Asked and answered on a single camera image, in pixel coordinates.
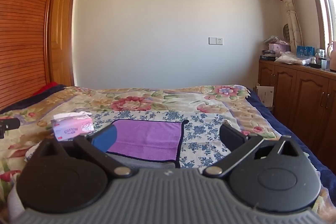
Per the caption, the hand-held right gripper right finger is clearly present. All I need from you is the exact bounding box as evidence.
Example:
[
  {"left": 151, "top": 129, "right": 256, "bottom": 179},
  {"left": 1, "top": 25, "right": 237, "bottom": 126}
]
[{"left": 202, "top": 123, "right": 303, "bottom": 179}]

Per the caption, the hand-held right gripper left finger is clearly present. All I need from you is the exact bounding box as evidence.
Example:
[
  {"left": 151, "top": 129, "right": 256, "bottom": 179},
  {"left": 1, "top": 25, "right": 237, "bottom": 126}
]
[{"left": 37, "top": 124, "right": 134, "bottom": 179}]

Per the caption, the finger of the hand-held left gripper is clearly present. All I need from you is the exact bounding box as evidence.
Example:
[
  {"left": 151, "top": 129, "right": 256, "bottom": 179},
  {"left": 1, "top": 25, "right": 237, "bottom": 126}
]
[{"left": 0, "top": 117, "right": 21, "bottom": 138}]

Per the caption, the purple towel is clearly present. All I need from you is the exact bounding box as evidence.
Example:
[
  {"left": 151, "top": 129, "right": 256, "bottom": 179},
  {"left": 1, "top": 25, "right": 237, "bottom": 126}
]
[{"left": 106, "top": 119, "right": 189, "bottom": 161}]

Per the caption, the grey towel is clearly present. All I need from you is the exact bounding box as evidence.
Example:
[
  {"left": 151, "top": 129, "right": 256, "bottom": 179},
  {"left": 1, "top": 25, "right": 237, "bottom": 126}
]
[{"left": 112, "top": 153, "right": 181, "bottom": 170}]

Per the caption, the blue floral cloth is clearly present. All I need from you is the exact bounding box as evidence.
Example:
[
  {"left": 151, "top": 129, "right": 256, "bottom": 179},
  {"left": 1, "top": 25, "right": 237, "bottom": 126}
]
[{"left": 89, "top": 110, "right": 279, "bottom": 170}]

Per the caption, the pink tissue pack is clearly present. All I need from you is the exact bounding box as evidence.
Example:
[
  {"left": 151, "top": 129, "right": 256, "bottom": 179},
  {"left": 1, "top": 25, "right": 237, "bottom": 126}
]
[{"left": 51, "top": 111, "right": 94, "bottom": 141}]

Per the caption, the navy blanket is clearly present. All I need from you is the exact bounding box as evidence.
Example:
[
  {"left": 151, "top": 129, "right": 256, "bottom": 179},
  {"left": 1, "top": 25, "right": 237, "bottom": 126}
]
[{"left": 0, "top": 84, "right": 67, "bottom": 114}]

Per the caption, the red cloth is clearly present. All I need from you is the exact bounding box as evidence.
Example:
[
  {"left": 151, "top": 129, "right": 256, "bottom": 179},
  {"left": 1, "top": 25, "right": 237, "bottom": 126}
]
[{"left": 33, "top": 81, "right": 59, "bottom": 95}]

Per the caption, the white cardboard box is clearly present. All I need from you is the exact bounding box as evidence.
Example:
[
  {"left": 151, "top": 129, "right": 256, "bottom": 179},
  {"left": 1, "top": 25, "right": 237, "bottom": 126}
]
[{"left": 255, "top": 84, "right": 275, "bottom": 108}]

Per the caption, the floral bedspread bed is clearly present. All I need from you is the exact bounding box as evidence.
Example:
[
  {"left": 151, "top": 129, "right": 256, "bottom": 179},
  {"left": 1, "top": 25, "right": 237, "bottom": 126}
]
[{"left": 0, "top": 85, "right": 336, "bottom": 224}]

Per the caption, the wooden cabinet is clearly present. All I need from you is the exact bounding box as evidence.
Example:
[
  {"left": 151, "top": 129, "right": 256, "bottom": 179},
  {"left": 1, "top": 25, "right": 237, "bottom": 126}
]
[{"left": 258, "top": 59, "right": 336, "bottom": 159}]

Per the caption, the clear plastic bag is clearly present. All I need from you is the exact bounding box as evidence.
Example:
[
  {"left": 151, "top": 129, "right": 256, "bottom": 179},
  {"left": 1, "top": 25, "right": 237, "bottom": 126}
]
[{"left": 274, "top": 51, "right": 307, "bottom": 65}]

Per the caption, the slatted wooden wardrobe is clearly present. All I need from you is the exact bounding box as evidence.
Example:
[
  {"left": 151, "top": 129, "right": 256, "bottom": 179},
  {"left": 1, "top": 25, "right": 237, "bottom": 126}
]
[{"left": 0, "top": 0, "right": 66, "bottom": 112}]

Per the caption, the pink box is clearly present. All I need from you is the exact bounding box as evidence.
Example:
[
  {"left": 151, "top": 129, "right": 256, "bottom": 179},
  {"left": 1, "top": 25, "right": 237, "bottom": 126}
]
[{"left": 268, "top": 43, "right": 291, "bottom": 53}]

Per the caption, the wooden door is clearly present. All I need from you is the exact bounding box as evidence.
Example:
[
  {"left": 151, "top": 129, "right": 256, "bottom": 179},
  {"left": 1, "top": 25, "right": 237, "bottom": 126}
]
[{"left": 49, "top": 0, "right": 77, "bottom": 87}]

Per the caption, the blue box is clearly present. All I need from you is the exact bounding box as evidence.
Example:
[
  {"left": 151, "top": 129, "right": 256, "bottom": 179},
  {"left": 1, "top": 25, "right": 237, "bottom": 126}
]
[{"left": 297, "top": 46, "right": 315, "bottom": 58}]

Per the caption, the woven hand fan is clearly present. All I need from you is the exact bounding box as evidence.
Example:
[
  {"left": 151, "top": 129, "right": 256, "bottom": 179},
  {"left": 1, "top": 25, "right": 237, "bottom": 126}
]
[{"left": 282, "top": 24, "right": 291, "bottom": 42}]

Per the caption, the pink thermos jug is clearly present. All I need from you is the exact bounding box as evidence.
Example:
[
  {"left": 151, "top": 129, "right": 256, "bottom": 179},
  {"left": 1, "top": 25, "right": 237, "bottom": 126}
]
[{"left": 326, "top": 40, "right": 336, "bottom": 71}]

